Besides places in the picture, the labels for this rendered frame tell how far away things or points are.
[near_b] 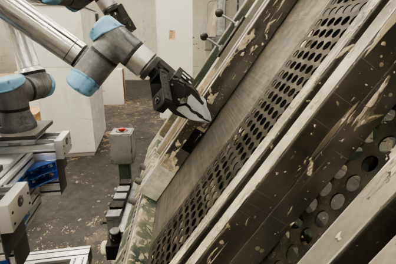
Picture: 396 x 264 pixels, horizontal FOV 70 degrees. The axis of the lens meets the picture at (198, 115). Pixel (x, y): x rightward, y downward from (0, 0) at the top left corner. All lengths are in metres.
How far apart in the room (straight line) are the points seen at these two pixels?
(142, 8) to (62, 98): 6.10
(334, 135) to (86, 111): 3.31
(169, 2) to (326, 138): 4.59
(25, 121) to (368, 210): 1.35
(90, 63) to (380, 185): 0.63
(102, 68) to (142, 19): 8.53
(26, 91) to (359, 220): 1.35
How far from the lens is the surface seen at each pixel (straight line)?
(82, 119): 3.57
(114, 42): 0.71
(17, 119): 1.42
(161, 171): 0.98
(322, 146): 0.34
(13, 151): 1.47
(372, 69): 0.34
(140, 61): 0.70
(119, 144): 1.58
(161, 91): 0.65
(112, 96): 6.18
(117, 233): 1.08
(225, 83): 0.89
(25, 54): 1.52
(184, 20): 4.85
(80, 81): 0.72
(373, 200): 0.22
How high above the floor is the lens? 1.45
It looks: 16 degrees down
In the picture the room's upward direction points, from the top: straight up
